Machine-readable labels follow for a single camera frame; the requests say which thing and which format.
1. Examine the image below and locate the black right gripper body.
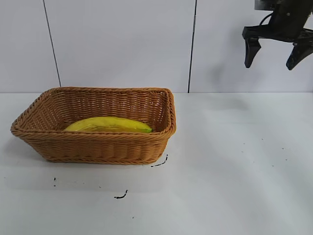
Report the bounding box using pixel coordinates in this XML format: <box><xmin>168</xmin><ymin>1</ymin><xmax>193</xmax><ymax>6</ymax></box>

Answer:
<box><xmin>242</xmin><ymin>0</ymin><xmax>313</xmax><ymax>48</ymax></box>

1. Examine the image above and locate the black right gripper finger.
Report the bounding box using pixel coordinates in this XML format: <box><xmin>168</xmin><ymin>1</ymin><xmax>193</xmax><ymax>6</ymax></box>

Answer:
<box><xmin>244</xmin><ymin>37</ymin><xmax>262</xmax><ymax>69</ymax></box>
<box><xmin>286</xmin><ymin>45</ymin><xmax>313</xmax><ymax>71</ymax></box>

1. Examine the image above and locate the yellow banana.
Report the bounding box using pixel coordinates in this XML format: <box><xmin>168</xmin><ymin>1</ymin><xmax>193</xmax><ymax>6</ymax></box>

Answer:
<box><xmin>64</xmin><ymin>116</ymin><xmax>153</xmax><ymax>134</ymax></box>

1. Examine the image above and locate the black camera cable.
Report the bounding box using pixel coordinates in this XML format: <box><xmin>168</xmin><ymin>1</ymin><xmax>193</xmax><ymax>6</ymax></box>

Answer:
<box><xmin>259</xmin><ymin>12</ymin><xmax>273</xmax><ymax>26</ymax></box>

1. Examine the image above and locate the brown woven wicker basket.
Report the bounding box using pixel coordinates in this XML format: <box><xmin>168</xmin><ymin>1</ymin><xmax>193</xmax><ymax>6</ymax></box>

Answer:
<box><xmin>10</xmin><ymin>86</ymin><xmax>177</xmax><ymax>165</ymax></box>

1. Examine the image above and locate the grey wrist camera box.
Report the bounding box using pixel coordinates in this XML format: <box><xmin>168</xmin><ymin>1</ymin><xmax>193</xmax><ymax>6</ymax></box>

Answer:
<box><xmin>254</xmin><ymin>0</ymin><xmax>277</xmax><ymax>11</ymax></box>

